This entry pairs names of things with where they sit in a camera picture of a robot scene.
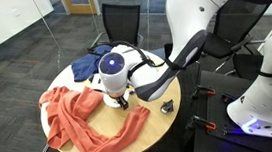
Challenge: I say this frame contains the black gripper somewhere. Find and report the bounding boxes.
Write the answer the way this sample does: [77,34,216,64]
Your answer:
[107,88,130,113]

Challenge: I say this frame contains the black binder clip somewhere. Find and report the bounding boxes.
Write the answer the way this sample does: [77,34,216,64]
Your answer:
[158,98,176,115]

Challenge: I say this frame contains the orange cloth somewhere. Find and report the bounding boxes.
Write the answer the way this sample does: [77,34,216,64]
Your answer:
[37,77,155,152]

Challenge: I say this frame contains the dark blue cloth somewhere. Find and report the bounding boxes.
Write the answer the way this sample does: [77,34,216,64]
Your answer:
[69,43,117,83]

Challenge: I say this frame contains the black office chair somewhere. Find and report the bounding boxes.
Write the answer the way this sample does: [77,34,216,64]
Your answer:
[198,0,272,74]
[84,0,146,53]

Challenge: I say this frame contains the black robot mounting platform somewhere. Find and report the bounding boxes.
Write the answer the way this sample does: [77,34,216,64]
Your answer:
[175,63,272,152]

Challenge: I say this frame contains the wooden door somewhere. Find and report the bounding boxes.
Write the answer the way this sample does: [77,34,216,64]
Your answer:
[62,0,100,18]

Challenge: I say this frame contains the orange handled clamp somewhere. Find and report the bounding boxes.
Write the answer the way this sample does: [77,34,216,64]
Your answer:
[189,82,217,101]
[184,113,218,134]

